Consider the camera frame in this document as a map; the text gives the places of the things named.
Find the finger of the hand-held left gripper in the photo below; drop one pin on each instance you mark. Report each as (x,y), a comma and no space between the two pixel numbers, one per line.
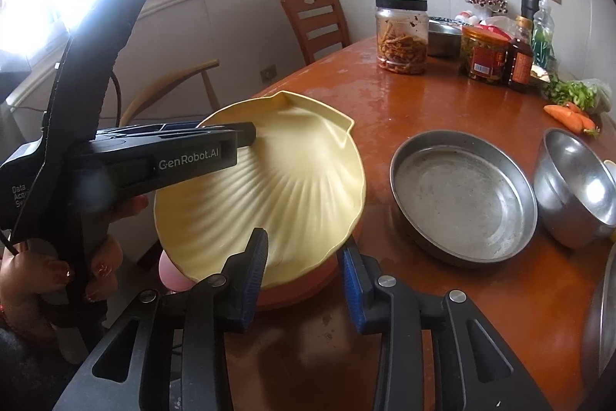
(231,134)
(178,126)

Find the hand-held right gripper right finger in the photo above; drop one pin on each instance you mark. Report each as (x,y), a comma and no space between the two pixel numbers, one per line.
(351,290)

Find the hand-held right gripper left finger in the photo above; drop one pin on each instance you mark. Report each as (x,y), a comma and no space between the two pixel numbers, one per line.
(257,276)

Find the orange plate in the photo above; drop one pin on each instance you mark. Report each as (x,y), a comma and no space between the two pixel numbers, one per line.
(298,290)

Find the yellow shell-shaped plate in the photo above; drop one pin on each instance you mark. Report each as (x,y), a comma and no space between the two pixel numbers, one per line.
(288,180)

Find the large steel bowl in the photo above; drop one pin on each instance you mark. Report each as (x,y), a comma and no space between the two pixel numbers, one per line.
(601,334)

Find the person's left hand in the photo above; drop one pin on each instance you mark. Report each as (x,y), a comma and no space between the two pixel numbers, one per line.
(45,271)

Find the curved wooden armchair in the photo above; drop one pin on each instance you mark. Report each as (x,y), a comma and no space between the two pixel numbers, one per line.
(159,91)

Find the pink bowl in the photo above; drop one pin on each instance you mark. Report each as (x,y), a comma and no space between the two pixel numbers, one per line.
(173,276)

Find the round steel pan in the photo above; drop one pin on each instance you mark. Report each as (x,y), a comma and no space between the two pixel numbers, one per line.
(462,199)

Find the brown slatted wooden chair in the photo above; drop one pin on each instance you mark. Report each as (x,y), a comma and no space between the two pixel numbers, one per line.
(313,6)

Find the black-lidded pickle jar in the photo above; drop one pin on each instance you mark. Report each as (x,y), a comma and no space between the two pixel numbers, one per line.
(402,45)

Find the small steel bowl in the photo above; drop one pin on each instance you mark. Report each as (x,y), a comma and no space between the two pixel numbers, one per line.
(442,40)

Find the red label jar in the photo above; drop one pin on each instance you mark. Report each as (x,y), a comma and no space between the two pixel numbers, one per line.
(483,59)

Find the carrot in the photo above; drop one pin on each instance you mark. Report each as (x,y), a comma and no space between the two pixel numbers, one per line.
(588,124)
(563,115)
(573,106)

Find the dark sauce bottle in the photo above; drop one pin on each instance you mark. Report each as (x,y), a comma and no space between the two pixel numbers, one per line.
(519,64)

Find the plate of food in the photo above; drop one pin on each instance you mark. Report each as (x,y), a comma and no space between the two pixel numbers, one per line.
(540,77)

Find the red tissue pack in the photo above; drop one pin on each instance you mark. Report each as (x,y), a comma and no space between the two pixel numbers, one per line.
(500,26)

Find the bag of leafy greens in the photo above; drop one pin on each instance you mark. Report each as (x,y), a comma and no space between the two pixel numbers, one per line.
(572,93)

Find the green label plastic bottle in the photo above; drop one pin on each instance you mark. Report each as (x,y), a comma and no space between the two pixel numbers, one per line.
(543,40)

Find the black thermos flask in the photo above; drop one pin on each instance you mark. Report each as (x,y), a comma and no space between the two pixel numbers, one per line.
(529,1)

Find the low wall outlet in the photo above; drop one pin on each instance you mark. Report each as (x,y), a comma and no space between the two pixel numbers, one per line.
(268,73)

